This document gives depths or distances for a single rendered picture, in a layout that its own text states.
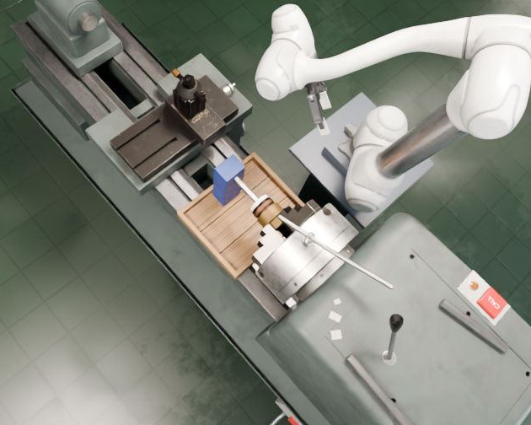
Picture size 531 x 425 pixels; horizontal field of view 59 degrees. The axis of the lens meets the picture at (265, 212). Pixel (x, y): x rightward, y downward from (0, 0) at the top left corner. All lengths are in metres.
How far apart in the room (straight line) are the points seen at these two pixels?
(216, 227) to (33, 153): 1.48
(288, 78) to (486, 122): 0.50
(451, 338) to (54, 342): 1.84
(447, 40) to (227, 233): 0.89
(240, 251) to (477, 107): 0.87
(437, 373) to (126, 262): 1.69
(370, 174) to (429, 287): 0.45
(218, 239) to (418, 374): 0.76
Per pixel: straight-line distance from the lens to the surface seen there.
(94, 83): 1.94
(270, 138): 2.79
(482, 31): 1.33
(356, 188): 1.63
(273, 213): 1.41
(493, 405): 1.40
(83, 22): 1.80
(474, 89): 1.21
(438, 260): 1.38
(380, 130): 1.70
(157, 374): 2.45
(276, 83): 1.28
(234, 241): 1.62
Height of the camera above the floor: 2.44
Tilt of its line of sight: 70 degrees down
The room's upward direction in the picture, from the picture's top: 21 degrees clockwise
